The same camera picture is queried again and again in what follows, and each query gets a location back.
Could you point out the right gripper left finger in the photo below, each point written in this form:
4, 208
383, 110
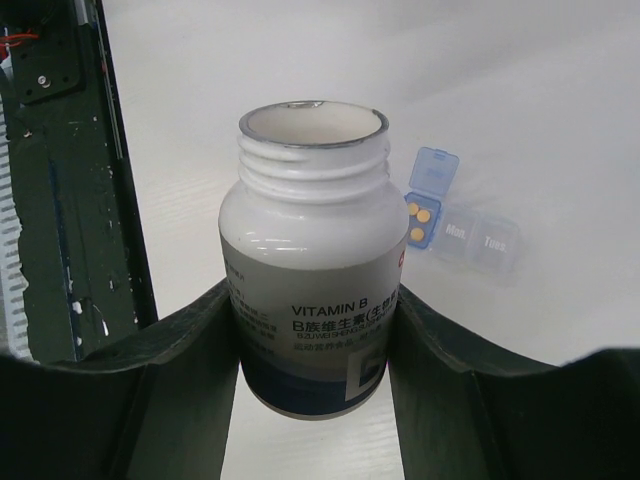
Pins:
155, 405

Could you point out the slotted grey cable duct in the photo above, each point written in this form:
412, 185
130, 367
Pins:
14, 322

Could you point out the clear blue pill organizer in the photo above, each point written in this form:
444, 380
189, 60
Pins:
464, 236

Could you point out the white vitamin pill bottle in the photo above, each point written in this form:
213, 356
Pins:
313, 237

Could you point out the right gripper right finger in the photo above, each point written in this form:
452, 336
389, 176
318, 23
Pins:
466, 408

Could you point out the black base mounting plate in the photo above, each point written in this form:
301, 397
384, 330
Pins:
81, 246

